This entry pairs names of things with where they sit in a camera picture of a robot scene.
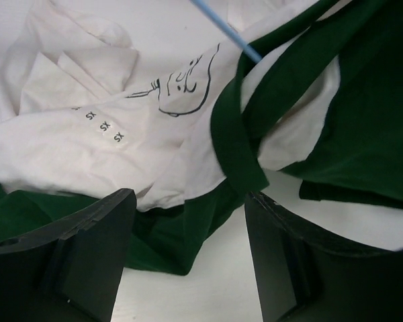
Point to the green and white t-shirt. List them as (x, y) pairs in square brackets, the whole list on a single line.
[(79, 121)]

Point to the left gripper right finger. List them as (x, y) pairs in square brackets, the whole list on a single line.
[(307, 273)]

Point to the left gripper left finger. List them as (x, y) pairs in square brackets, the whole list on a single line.
[(69, 270)]

